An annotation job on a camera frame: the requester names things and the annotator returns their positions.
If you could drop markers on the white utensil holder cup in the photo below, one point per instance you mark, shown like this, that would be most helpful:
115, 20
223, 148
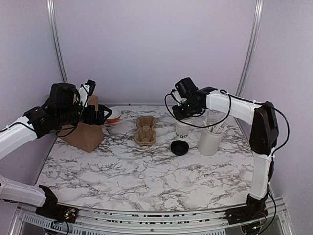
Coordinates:
208, 143

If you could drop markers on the white plastic stirrers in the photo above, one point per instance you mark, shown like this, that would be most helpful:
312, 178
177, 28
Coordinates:
216, 129

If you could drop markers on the black plastic cup lid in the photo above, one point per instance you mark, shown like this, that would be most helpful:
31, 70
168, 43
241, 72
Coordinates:
179, 147

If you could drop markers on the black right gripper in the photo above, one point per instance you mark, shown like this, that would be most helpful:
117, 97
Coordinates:
179, 116

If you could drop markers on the left aluminium corner post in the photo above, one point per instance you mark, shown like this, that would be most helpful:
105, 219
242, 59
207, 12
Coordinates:
56, 40

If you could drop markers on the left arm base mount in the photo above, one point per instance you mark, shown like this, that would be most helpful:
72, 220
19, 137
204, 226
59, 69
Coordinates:
52, 209

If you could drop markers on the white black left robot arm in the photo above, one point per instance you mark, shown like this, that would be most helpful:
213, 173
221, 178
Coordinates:
65, 108

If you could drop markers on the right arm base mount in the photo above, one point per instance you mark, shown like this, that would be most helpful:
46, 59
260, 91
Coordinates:
253, 210

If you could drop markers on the orange white bowl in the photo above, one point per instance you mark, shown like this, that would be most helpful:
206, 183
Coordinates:
115, 116

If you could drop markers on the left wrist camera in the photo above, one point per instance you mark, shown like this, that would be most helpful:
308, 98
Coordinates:
87, 89

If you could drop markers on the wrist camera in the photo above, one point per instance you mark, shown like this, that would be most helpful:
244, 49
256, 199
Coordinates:
183, 90
87, 89

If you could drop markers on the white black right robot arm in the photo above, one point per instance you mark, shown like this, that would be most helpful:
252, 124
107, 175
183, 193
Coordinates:
260, 116

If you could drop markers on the brown cardboard cup carrier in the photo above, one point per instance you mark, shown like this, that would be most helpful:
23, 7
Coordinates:
145, 134

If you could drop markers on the right aluminium corner post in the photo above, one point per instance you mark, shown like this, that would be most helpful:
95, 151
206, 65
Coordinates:
251, 46

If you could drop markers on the white paper coffee cup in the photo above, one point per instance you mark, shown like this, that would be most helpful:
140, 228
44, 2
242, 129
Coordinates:
183, 127

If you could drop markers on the brown paper takeout bag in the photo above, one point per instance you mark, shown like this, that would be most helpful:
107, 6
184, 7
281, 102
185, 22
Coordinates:
85, 137

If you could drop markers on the aluminium corner post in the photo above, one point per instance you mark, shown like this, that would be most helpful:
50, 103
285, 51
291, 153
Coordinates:
56, 40
251, 46

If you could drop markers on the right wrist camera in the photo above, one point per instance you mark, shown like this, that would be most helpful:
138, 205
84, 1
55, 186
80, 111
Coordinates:
183, 90

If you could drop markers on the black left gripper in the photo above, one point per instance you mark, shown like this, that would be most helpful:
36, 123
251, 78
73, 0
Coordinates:
100, 120

